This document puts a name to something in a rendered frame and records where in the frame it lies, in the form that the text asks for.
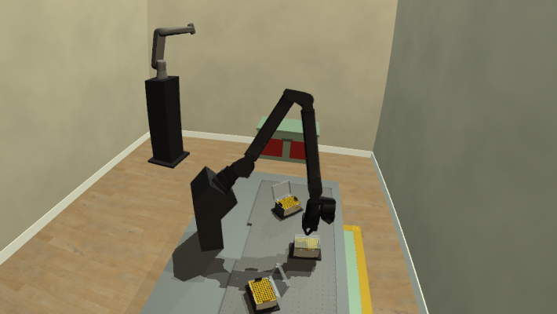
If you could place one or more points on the yellow tip rack with holes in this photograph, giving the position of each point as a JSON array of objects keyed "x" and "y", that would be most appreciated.
[{"x": 288, "y": 202}]

